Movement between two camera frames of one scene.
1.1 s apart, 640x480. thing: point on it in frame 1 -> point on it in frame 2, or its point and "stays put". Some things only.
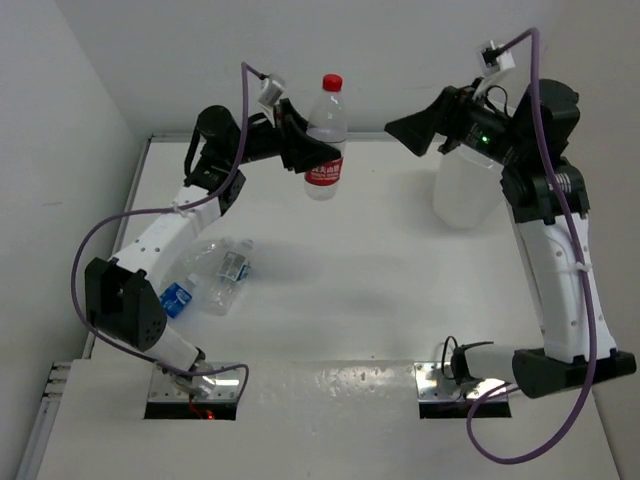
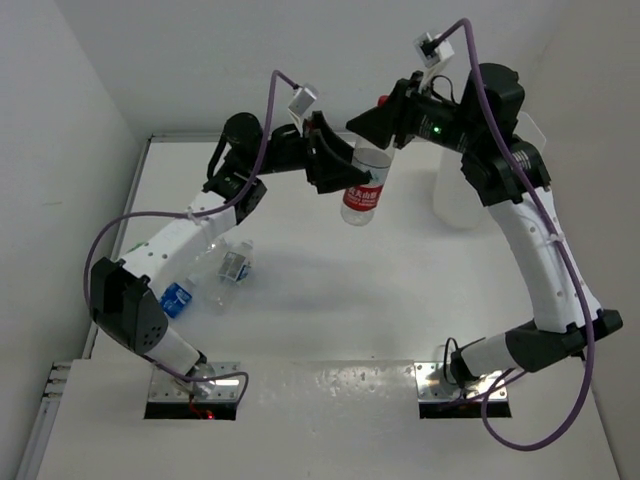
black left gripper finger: x=298 y=137 -> x=319 y=125
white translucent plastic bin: x=467 y=187 stays put
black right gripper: x=416 y=130 -> x=396 y=117
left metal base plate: x=219 y=385 stays put
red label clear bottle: x=328 y=122 -> x=360 y=203
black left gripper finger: x=306 y=155 -> x=334 y=171
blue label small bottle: x=176 y=296 stays put
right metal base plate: x=435 y=382 stays put
